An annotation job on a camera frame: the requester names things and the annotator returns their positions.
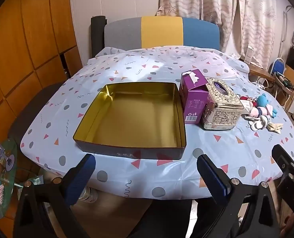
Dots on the blue plush toy pink scarf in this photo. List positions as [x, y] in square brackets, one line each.
[263, 100]

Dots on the cream fabric star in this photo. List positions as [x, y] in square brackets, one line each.
[274, 126]

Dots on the purple carton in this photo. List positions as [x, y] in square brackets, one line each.
[194, 99]

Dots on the grey yellow blue chair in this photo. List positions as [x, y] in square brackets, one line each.
[161, 32]

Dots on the pink patterned curtain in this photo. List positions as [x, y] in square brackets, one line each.
[211, 10]

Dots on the black chair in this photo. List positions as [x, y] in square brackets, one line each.
[33, 114]

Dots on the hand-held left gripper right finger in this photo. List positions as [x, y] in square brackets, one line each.
[215, 181]

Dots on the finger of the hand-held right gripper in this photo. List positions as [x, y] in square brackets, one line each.
[284, 160]

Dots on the black rolled mat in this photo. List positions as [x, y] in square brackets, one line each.
[97, 34]

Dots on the round glass side table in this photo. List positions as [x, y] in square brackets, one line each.
[3, 176]

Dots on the blue folding chair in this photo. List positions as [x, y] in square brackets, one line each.
[278, 67]

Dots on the clear plastic bottle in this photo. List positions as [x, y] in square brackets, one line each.
[88, 194]

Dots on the wooden desk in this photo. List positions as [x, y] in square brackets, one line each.
[259, 70]

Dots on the red charm with white tag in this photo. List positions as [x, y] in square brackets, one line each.
[248, 102]

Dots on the white plush toy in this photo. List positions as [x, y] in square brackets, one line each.
[257, 123]

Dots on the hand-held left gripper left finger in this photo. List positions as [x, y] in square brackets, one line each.
[78, 181]

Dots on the wooden board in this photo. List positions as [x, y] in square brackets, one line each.
[291, 91]

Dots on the orange wooden wardrobe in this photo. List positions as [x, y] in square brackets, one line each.
[25, 42]

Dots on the patterned pale blue tablecloth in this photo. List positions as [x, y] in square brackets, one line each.
[236, 151]

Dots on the white carton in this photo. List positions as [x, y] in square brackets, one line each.
[249, 54]

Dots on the dark tin box gold inside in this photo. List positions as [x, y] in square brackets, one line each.
[134, 119]

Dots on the gold ornate tissue box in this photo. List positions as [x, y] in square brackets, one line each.
[221, 111]

